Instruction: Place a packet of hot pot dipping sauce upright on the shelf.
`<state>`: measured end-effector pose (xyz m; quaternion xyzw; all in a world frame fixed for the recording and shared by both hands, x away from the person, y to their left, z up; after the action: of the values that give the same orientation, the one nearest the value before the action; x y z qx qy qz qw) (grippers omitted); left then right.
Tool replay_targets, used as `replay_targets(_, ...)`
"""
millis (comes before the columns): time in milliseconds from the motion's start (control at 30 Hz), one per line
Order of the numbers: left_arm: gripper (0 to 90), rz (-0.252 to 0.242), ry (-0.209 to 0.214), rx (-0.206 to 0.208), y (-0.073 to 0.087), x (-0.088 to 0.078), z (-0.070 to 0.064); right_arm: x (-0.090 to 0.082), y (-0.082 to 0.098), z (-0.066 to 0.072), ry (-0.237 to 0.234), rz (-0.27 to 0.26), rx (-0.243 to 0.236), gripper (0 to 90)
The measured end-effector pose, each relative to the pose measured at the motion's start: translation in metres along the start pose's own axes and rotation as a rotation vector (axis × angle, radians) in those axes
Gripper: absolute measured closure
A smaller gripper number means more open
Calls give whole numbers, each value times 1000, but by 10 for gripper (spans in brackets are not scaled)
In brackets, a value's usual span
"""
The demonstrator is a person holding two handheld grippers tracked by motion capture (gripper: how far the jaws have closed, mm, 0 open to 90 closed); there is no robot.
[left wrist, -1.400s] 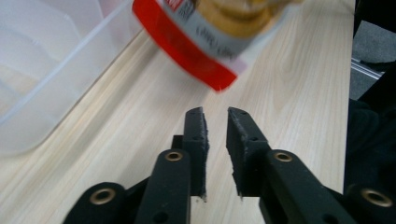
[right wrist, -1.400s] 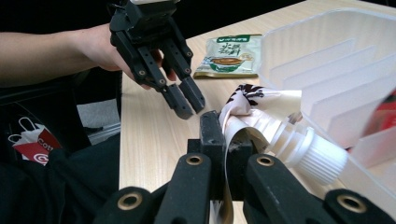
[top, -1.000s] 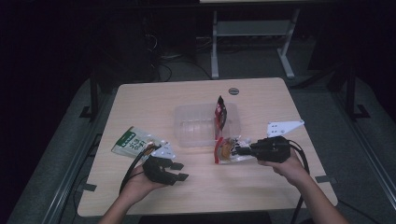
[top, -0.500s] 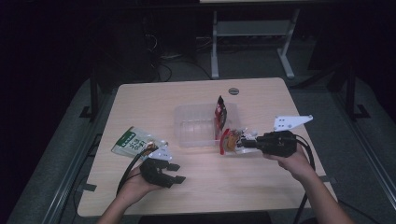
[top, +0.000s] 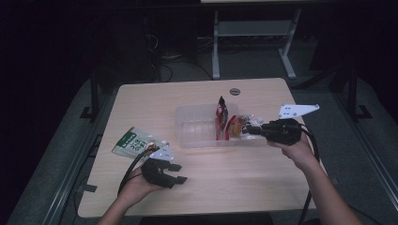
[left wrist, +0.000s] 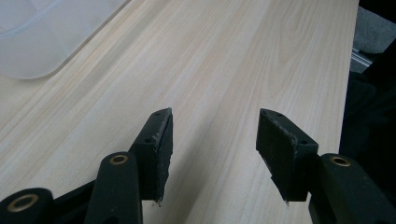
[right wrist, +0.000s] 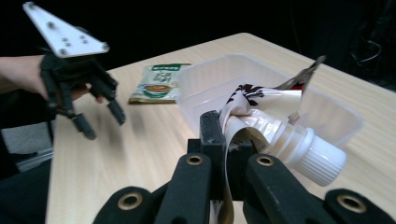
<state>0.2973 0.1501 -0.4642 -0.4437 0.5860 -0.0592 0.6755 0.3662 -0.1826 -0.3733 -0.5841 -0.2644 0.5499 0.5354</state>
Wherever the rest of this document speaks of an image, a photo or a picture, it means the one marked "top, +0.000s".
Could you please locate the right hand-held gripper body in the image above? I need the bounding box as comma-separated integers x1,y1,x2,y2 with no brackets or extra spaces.
261,103,320,146

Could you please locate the metal floor rail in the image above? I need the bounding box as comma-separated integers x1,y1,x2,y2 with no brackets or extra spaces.
332,92,398,204
39,92,109,225

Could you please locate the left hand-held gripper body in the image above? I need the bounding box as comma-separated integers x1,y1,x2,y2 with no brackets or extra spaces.
140,144,176,189

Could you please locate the green and white pouch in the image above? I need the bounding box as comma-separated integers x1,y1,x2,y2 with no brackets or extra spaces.
111,126,170,159

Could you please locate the clear plastic container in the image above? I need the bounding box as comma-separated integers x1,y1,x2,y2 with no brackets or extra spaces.
174,102,270,149

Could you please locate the white metal table frame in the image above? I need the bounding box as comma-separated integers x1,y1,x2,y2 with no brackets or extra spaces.
211,7,303,81

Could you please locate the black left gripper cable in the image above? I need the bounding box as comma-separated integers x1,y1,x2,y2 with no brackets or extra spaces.
117,146,161,197

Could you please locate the red and black snack packet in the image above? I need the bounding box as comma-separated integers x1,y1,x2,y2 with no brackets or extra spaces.
214,95,230,142

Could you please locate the person's right hand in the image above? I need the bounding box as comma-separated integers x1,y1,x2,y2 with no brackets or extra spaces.
267,136,319,172

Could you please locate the person's left hand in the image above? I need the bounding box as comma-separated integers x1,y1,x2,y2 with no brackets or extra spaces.
118,166,164,206

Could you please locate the black metal stand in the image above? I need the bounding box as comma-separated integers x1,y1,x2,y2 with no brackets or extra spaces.
79,70,101,122
346,60,374,122

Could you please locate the black floor cable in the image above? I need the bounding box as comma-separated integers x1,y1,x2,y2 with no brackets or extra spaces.
154,55,214,83

